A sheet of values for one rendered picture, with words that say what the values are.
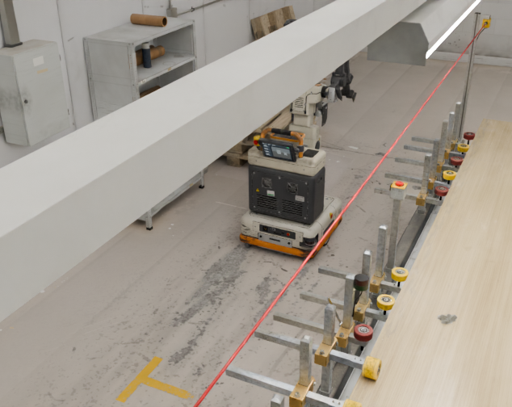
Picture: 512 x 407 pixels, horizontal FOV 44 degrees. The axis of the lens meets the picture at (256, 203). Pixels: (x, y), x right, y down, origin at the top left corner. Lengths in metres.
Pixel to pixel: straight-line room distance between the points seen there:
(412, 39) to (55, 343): 3.44
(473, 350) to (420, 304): 0.34
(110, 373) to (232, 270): 1.30
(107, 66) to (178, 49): 0.89
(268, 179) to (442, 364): 2.46
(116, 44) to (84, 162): 4.43
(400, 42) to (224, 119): 0.76
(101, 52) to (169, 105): 4.43
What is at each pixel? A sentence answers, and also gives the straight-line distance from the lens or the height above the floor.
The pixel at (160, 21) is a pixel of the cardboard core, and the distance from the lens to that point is 5.24.
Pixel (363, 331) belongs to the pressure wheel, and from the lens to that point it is 2.79.
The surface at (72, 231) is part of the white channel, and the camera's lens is 0.42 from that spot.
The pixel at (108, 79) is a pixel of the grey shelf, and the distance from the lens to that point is 5.01.
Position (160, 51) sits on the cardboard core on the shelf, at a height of 1.31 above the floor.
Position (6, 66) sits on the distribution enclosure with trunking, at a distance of 4.32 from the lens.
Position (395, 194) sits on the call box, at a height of 1.18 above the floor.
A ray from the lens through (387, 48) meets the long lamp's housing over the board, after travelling 1.30.
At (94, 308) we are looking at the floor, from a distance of 4.55.
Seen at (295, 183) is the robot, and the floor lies 0.62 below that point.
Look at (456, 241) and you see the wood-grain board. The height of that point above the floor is 0.90.
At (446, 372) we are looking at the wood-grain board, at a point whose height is 0.90.
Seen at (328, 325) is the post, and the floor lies 1.07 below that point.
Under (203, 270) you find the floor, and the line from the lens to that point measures 4.79.
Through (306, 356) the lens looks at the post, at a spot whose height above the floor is 1.11.
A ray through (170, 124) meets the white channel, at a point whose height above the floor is 2.46.
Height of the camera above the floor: 2.64
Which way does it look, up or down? 28 degrees down
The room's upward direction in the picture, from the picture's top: 1 degrees counter-clockwise
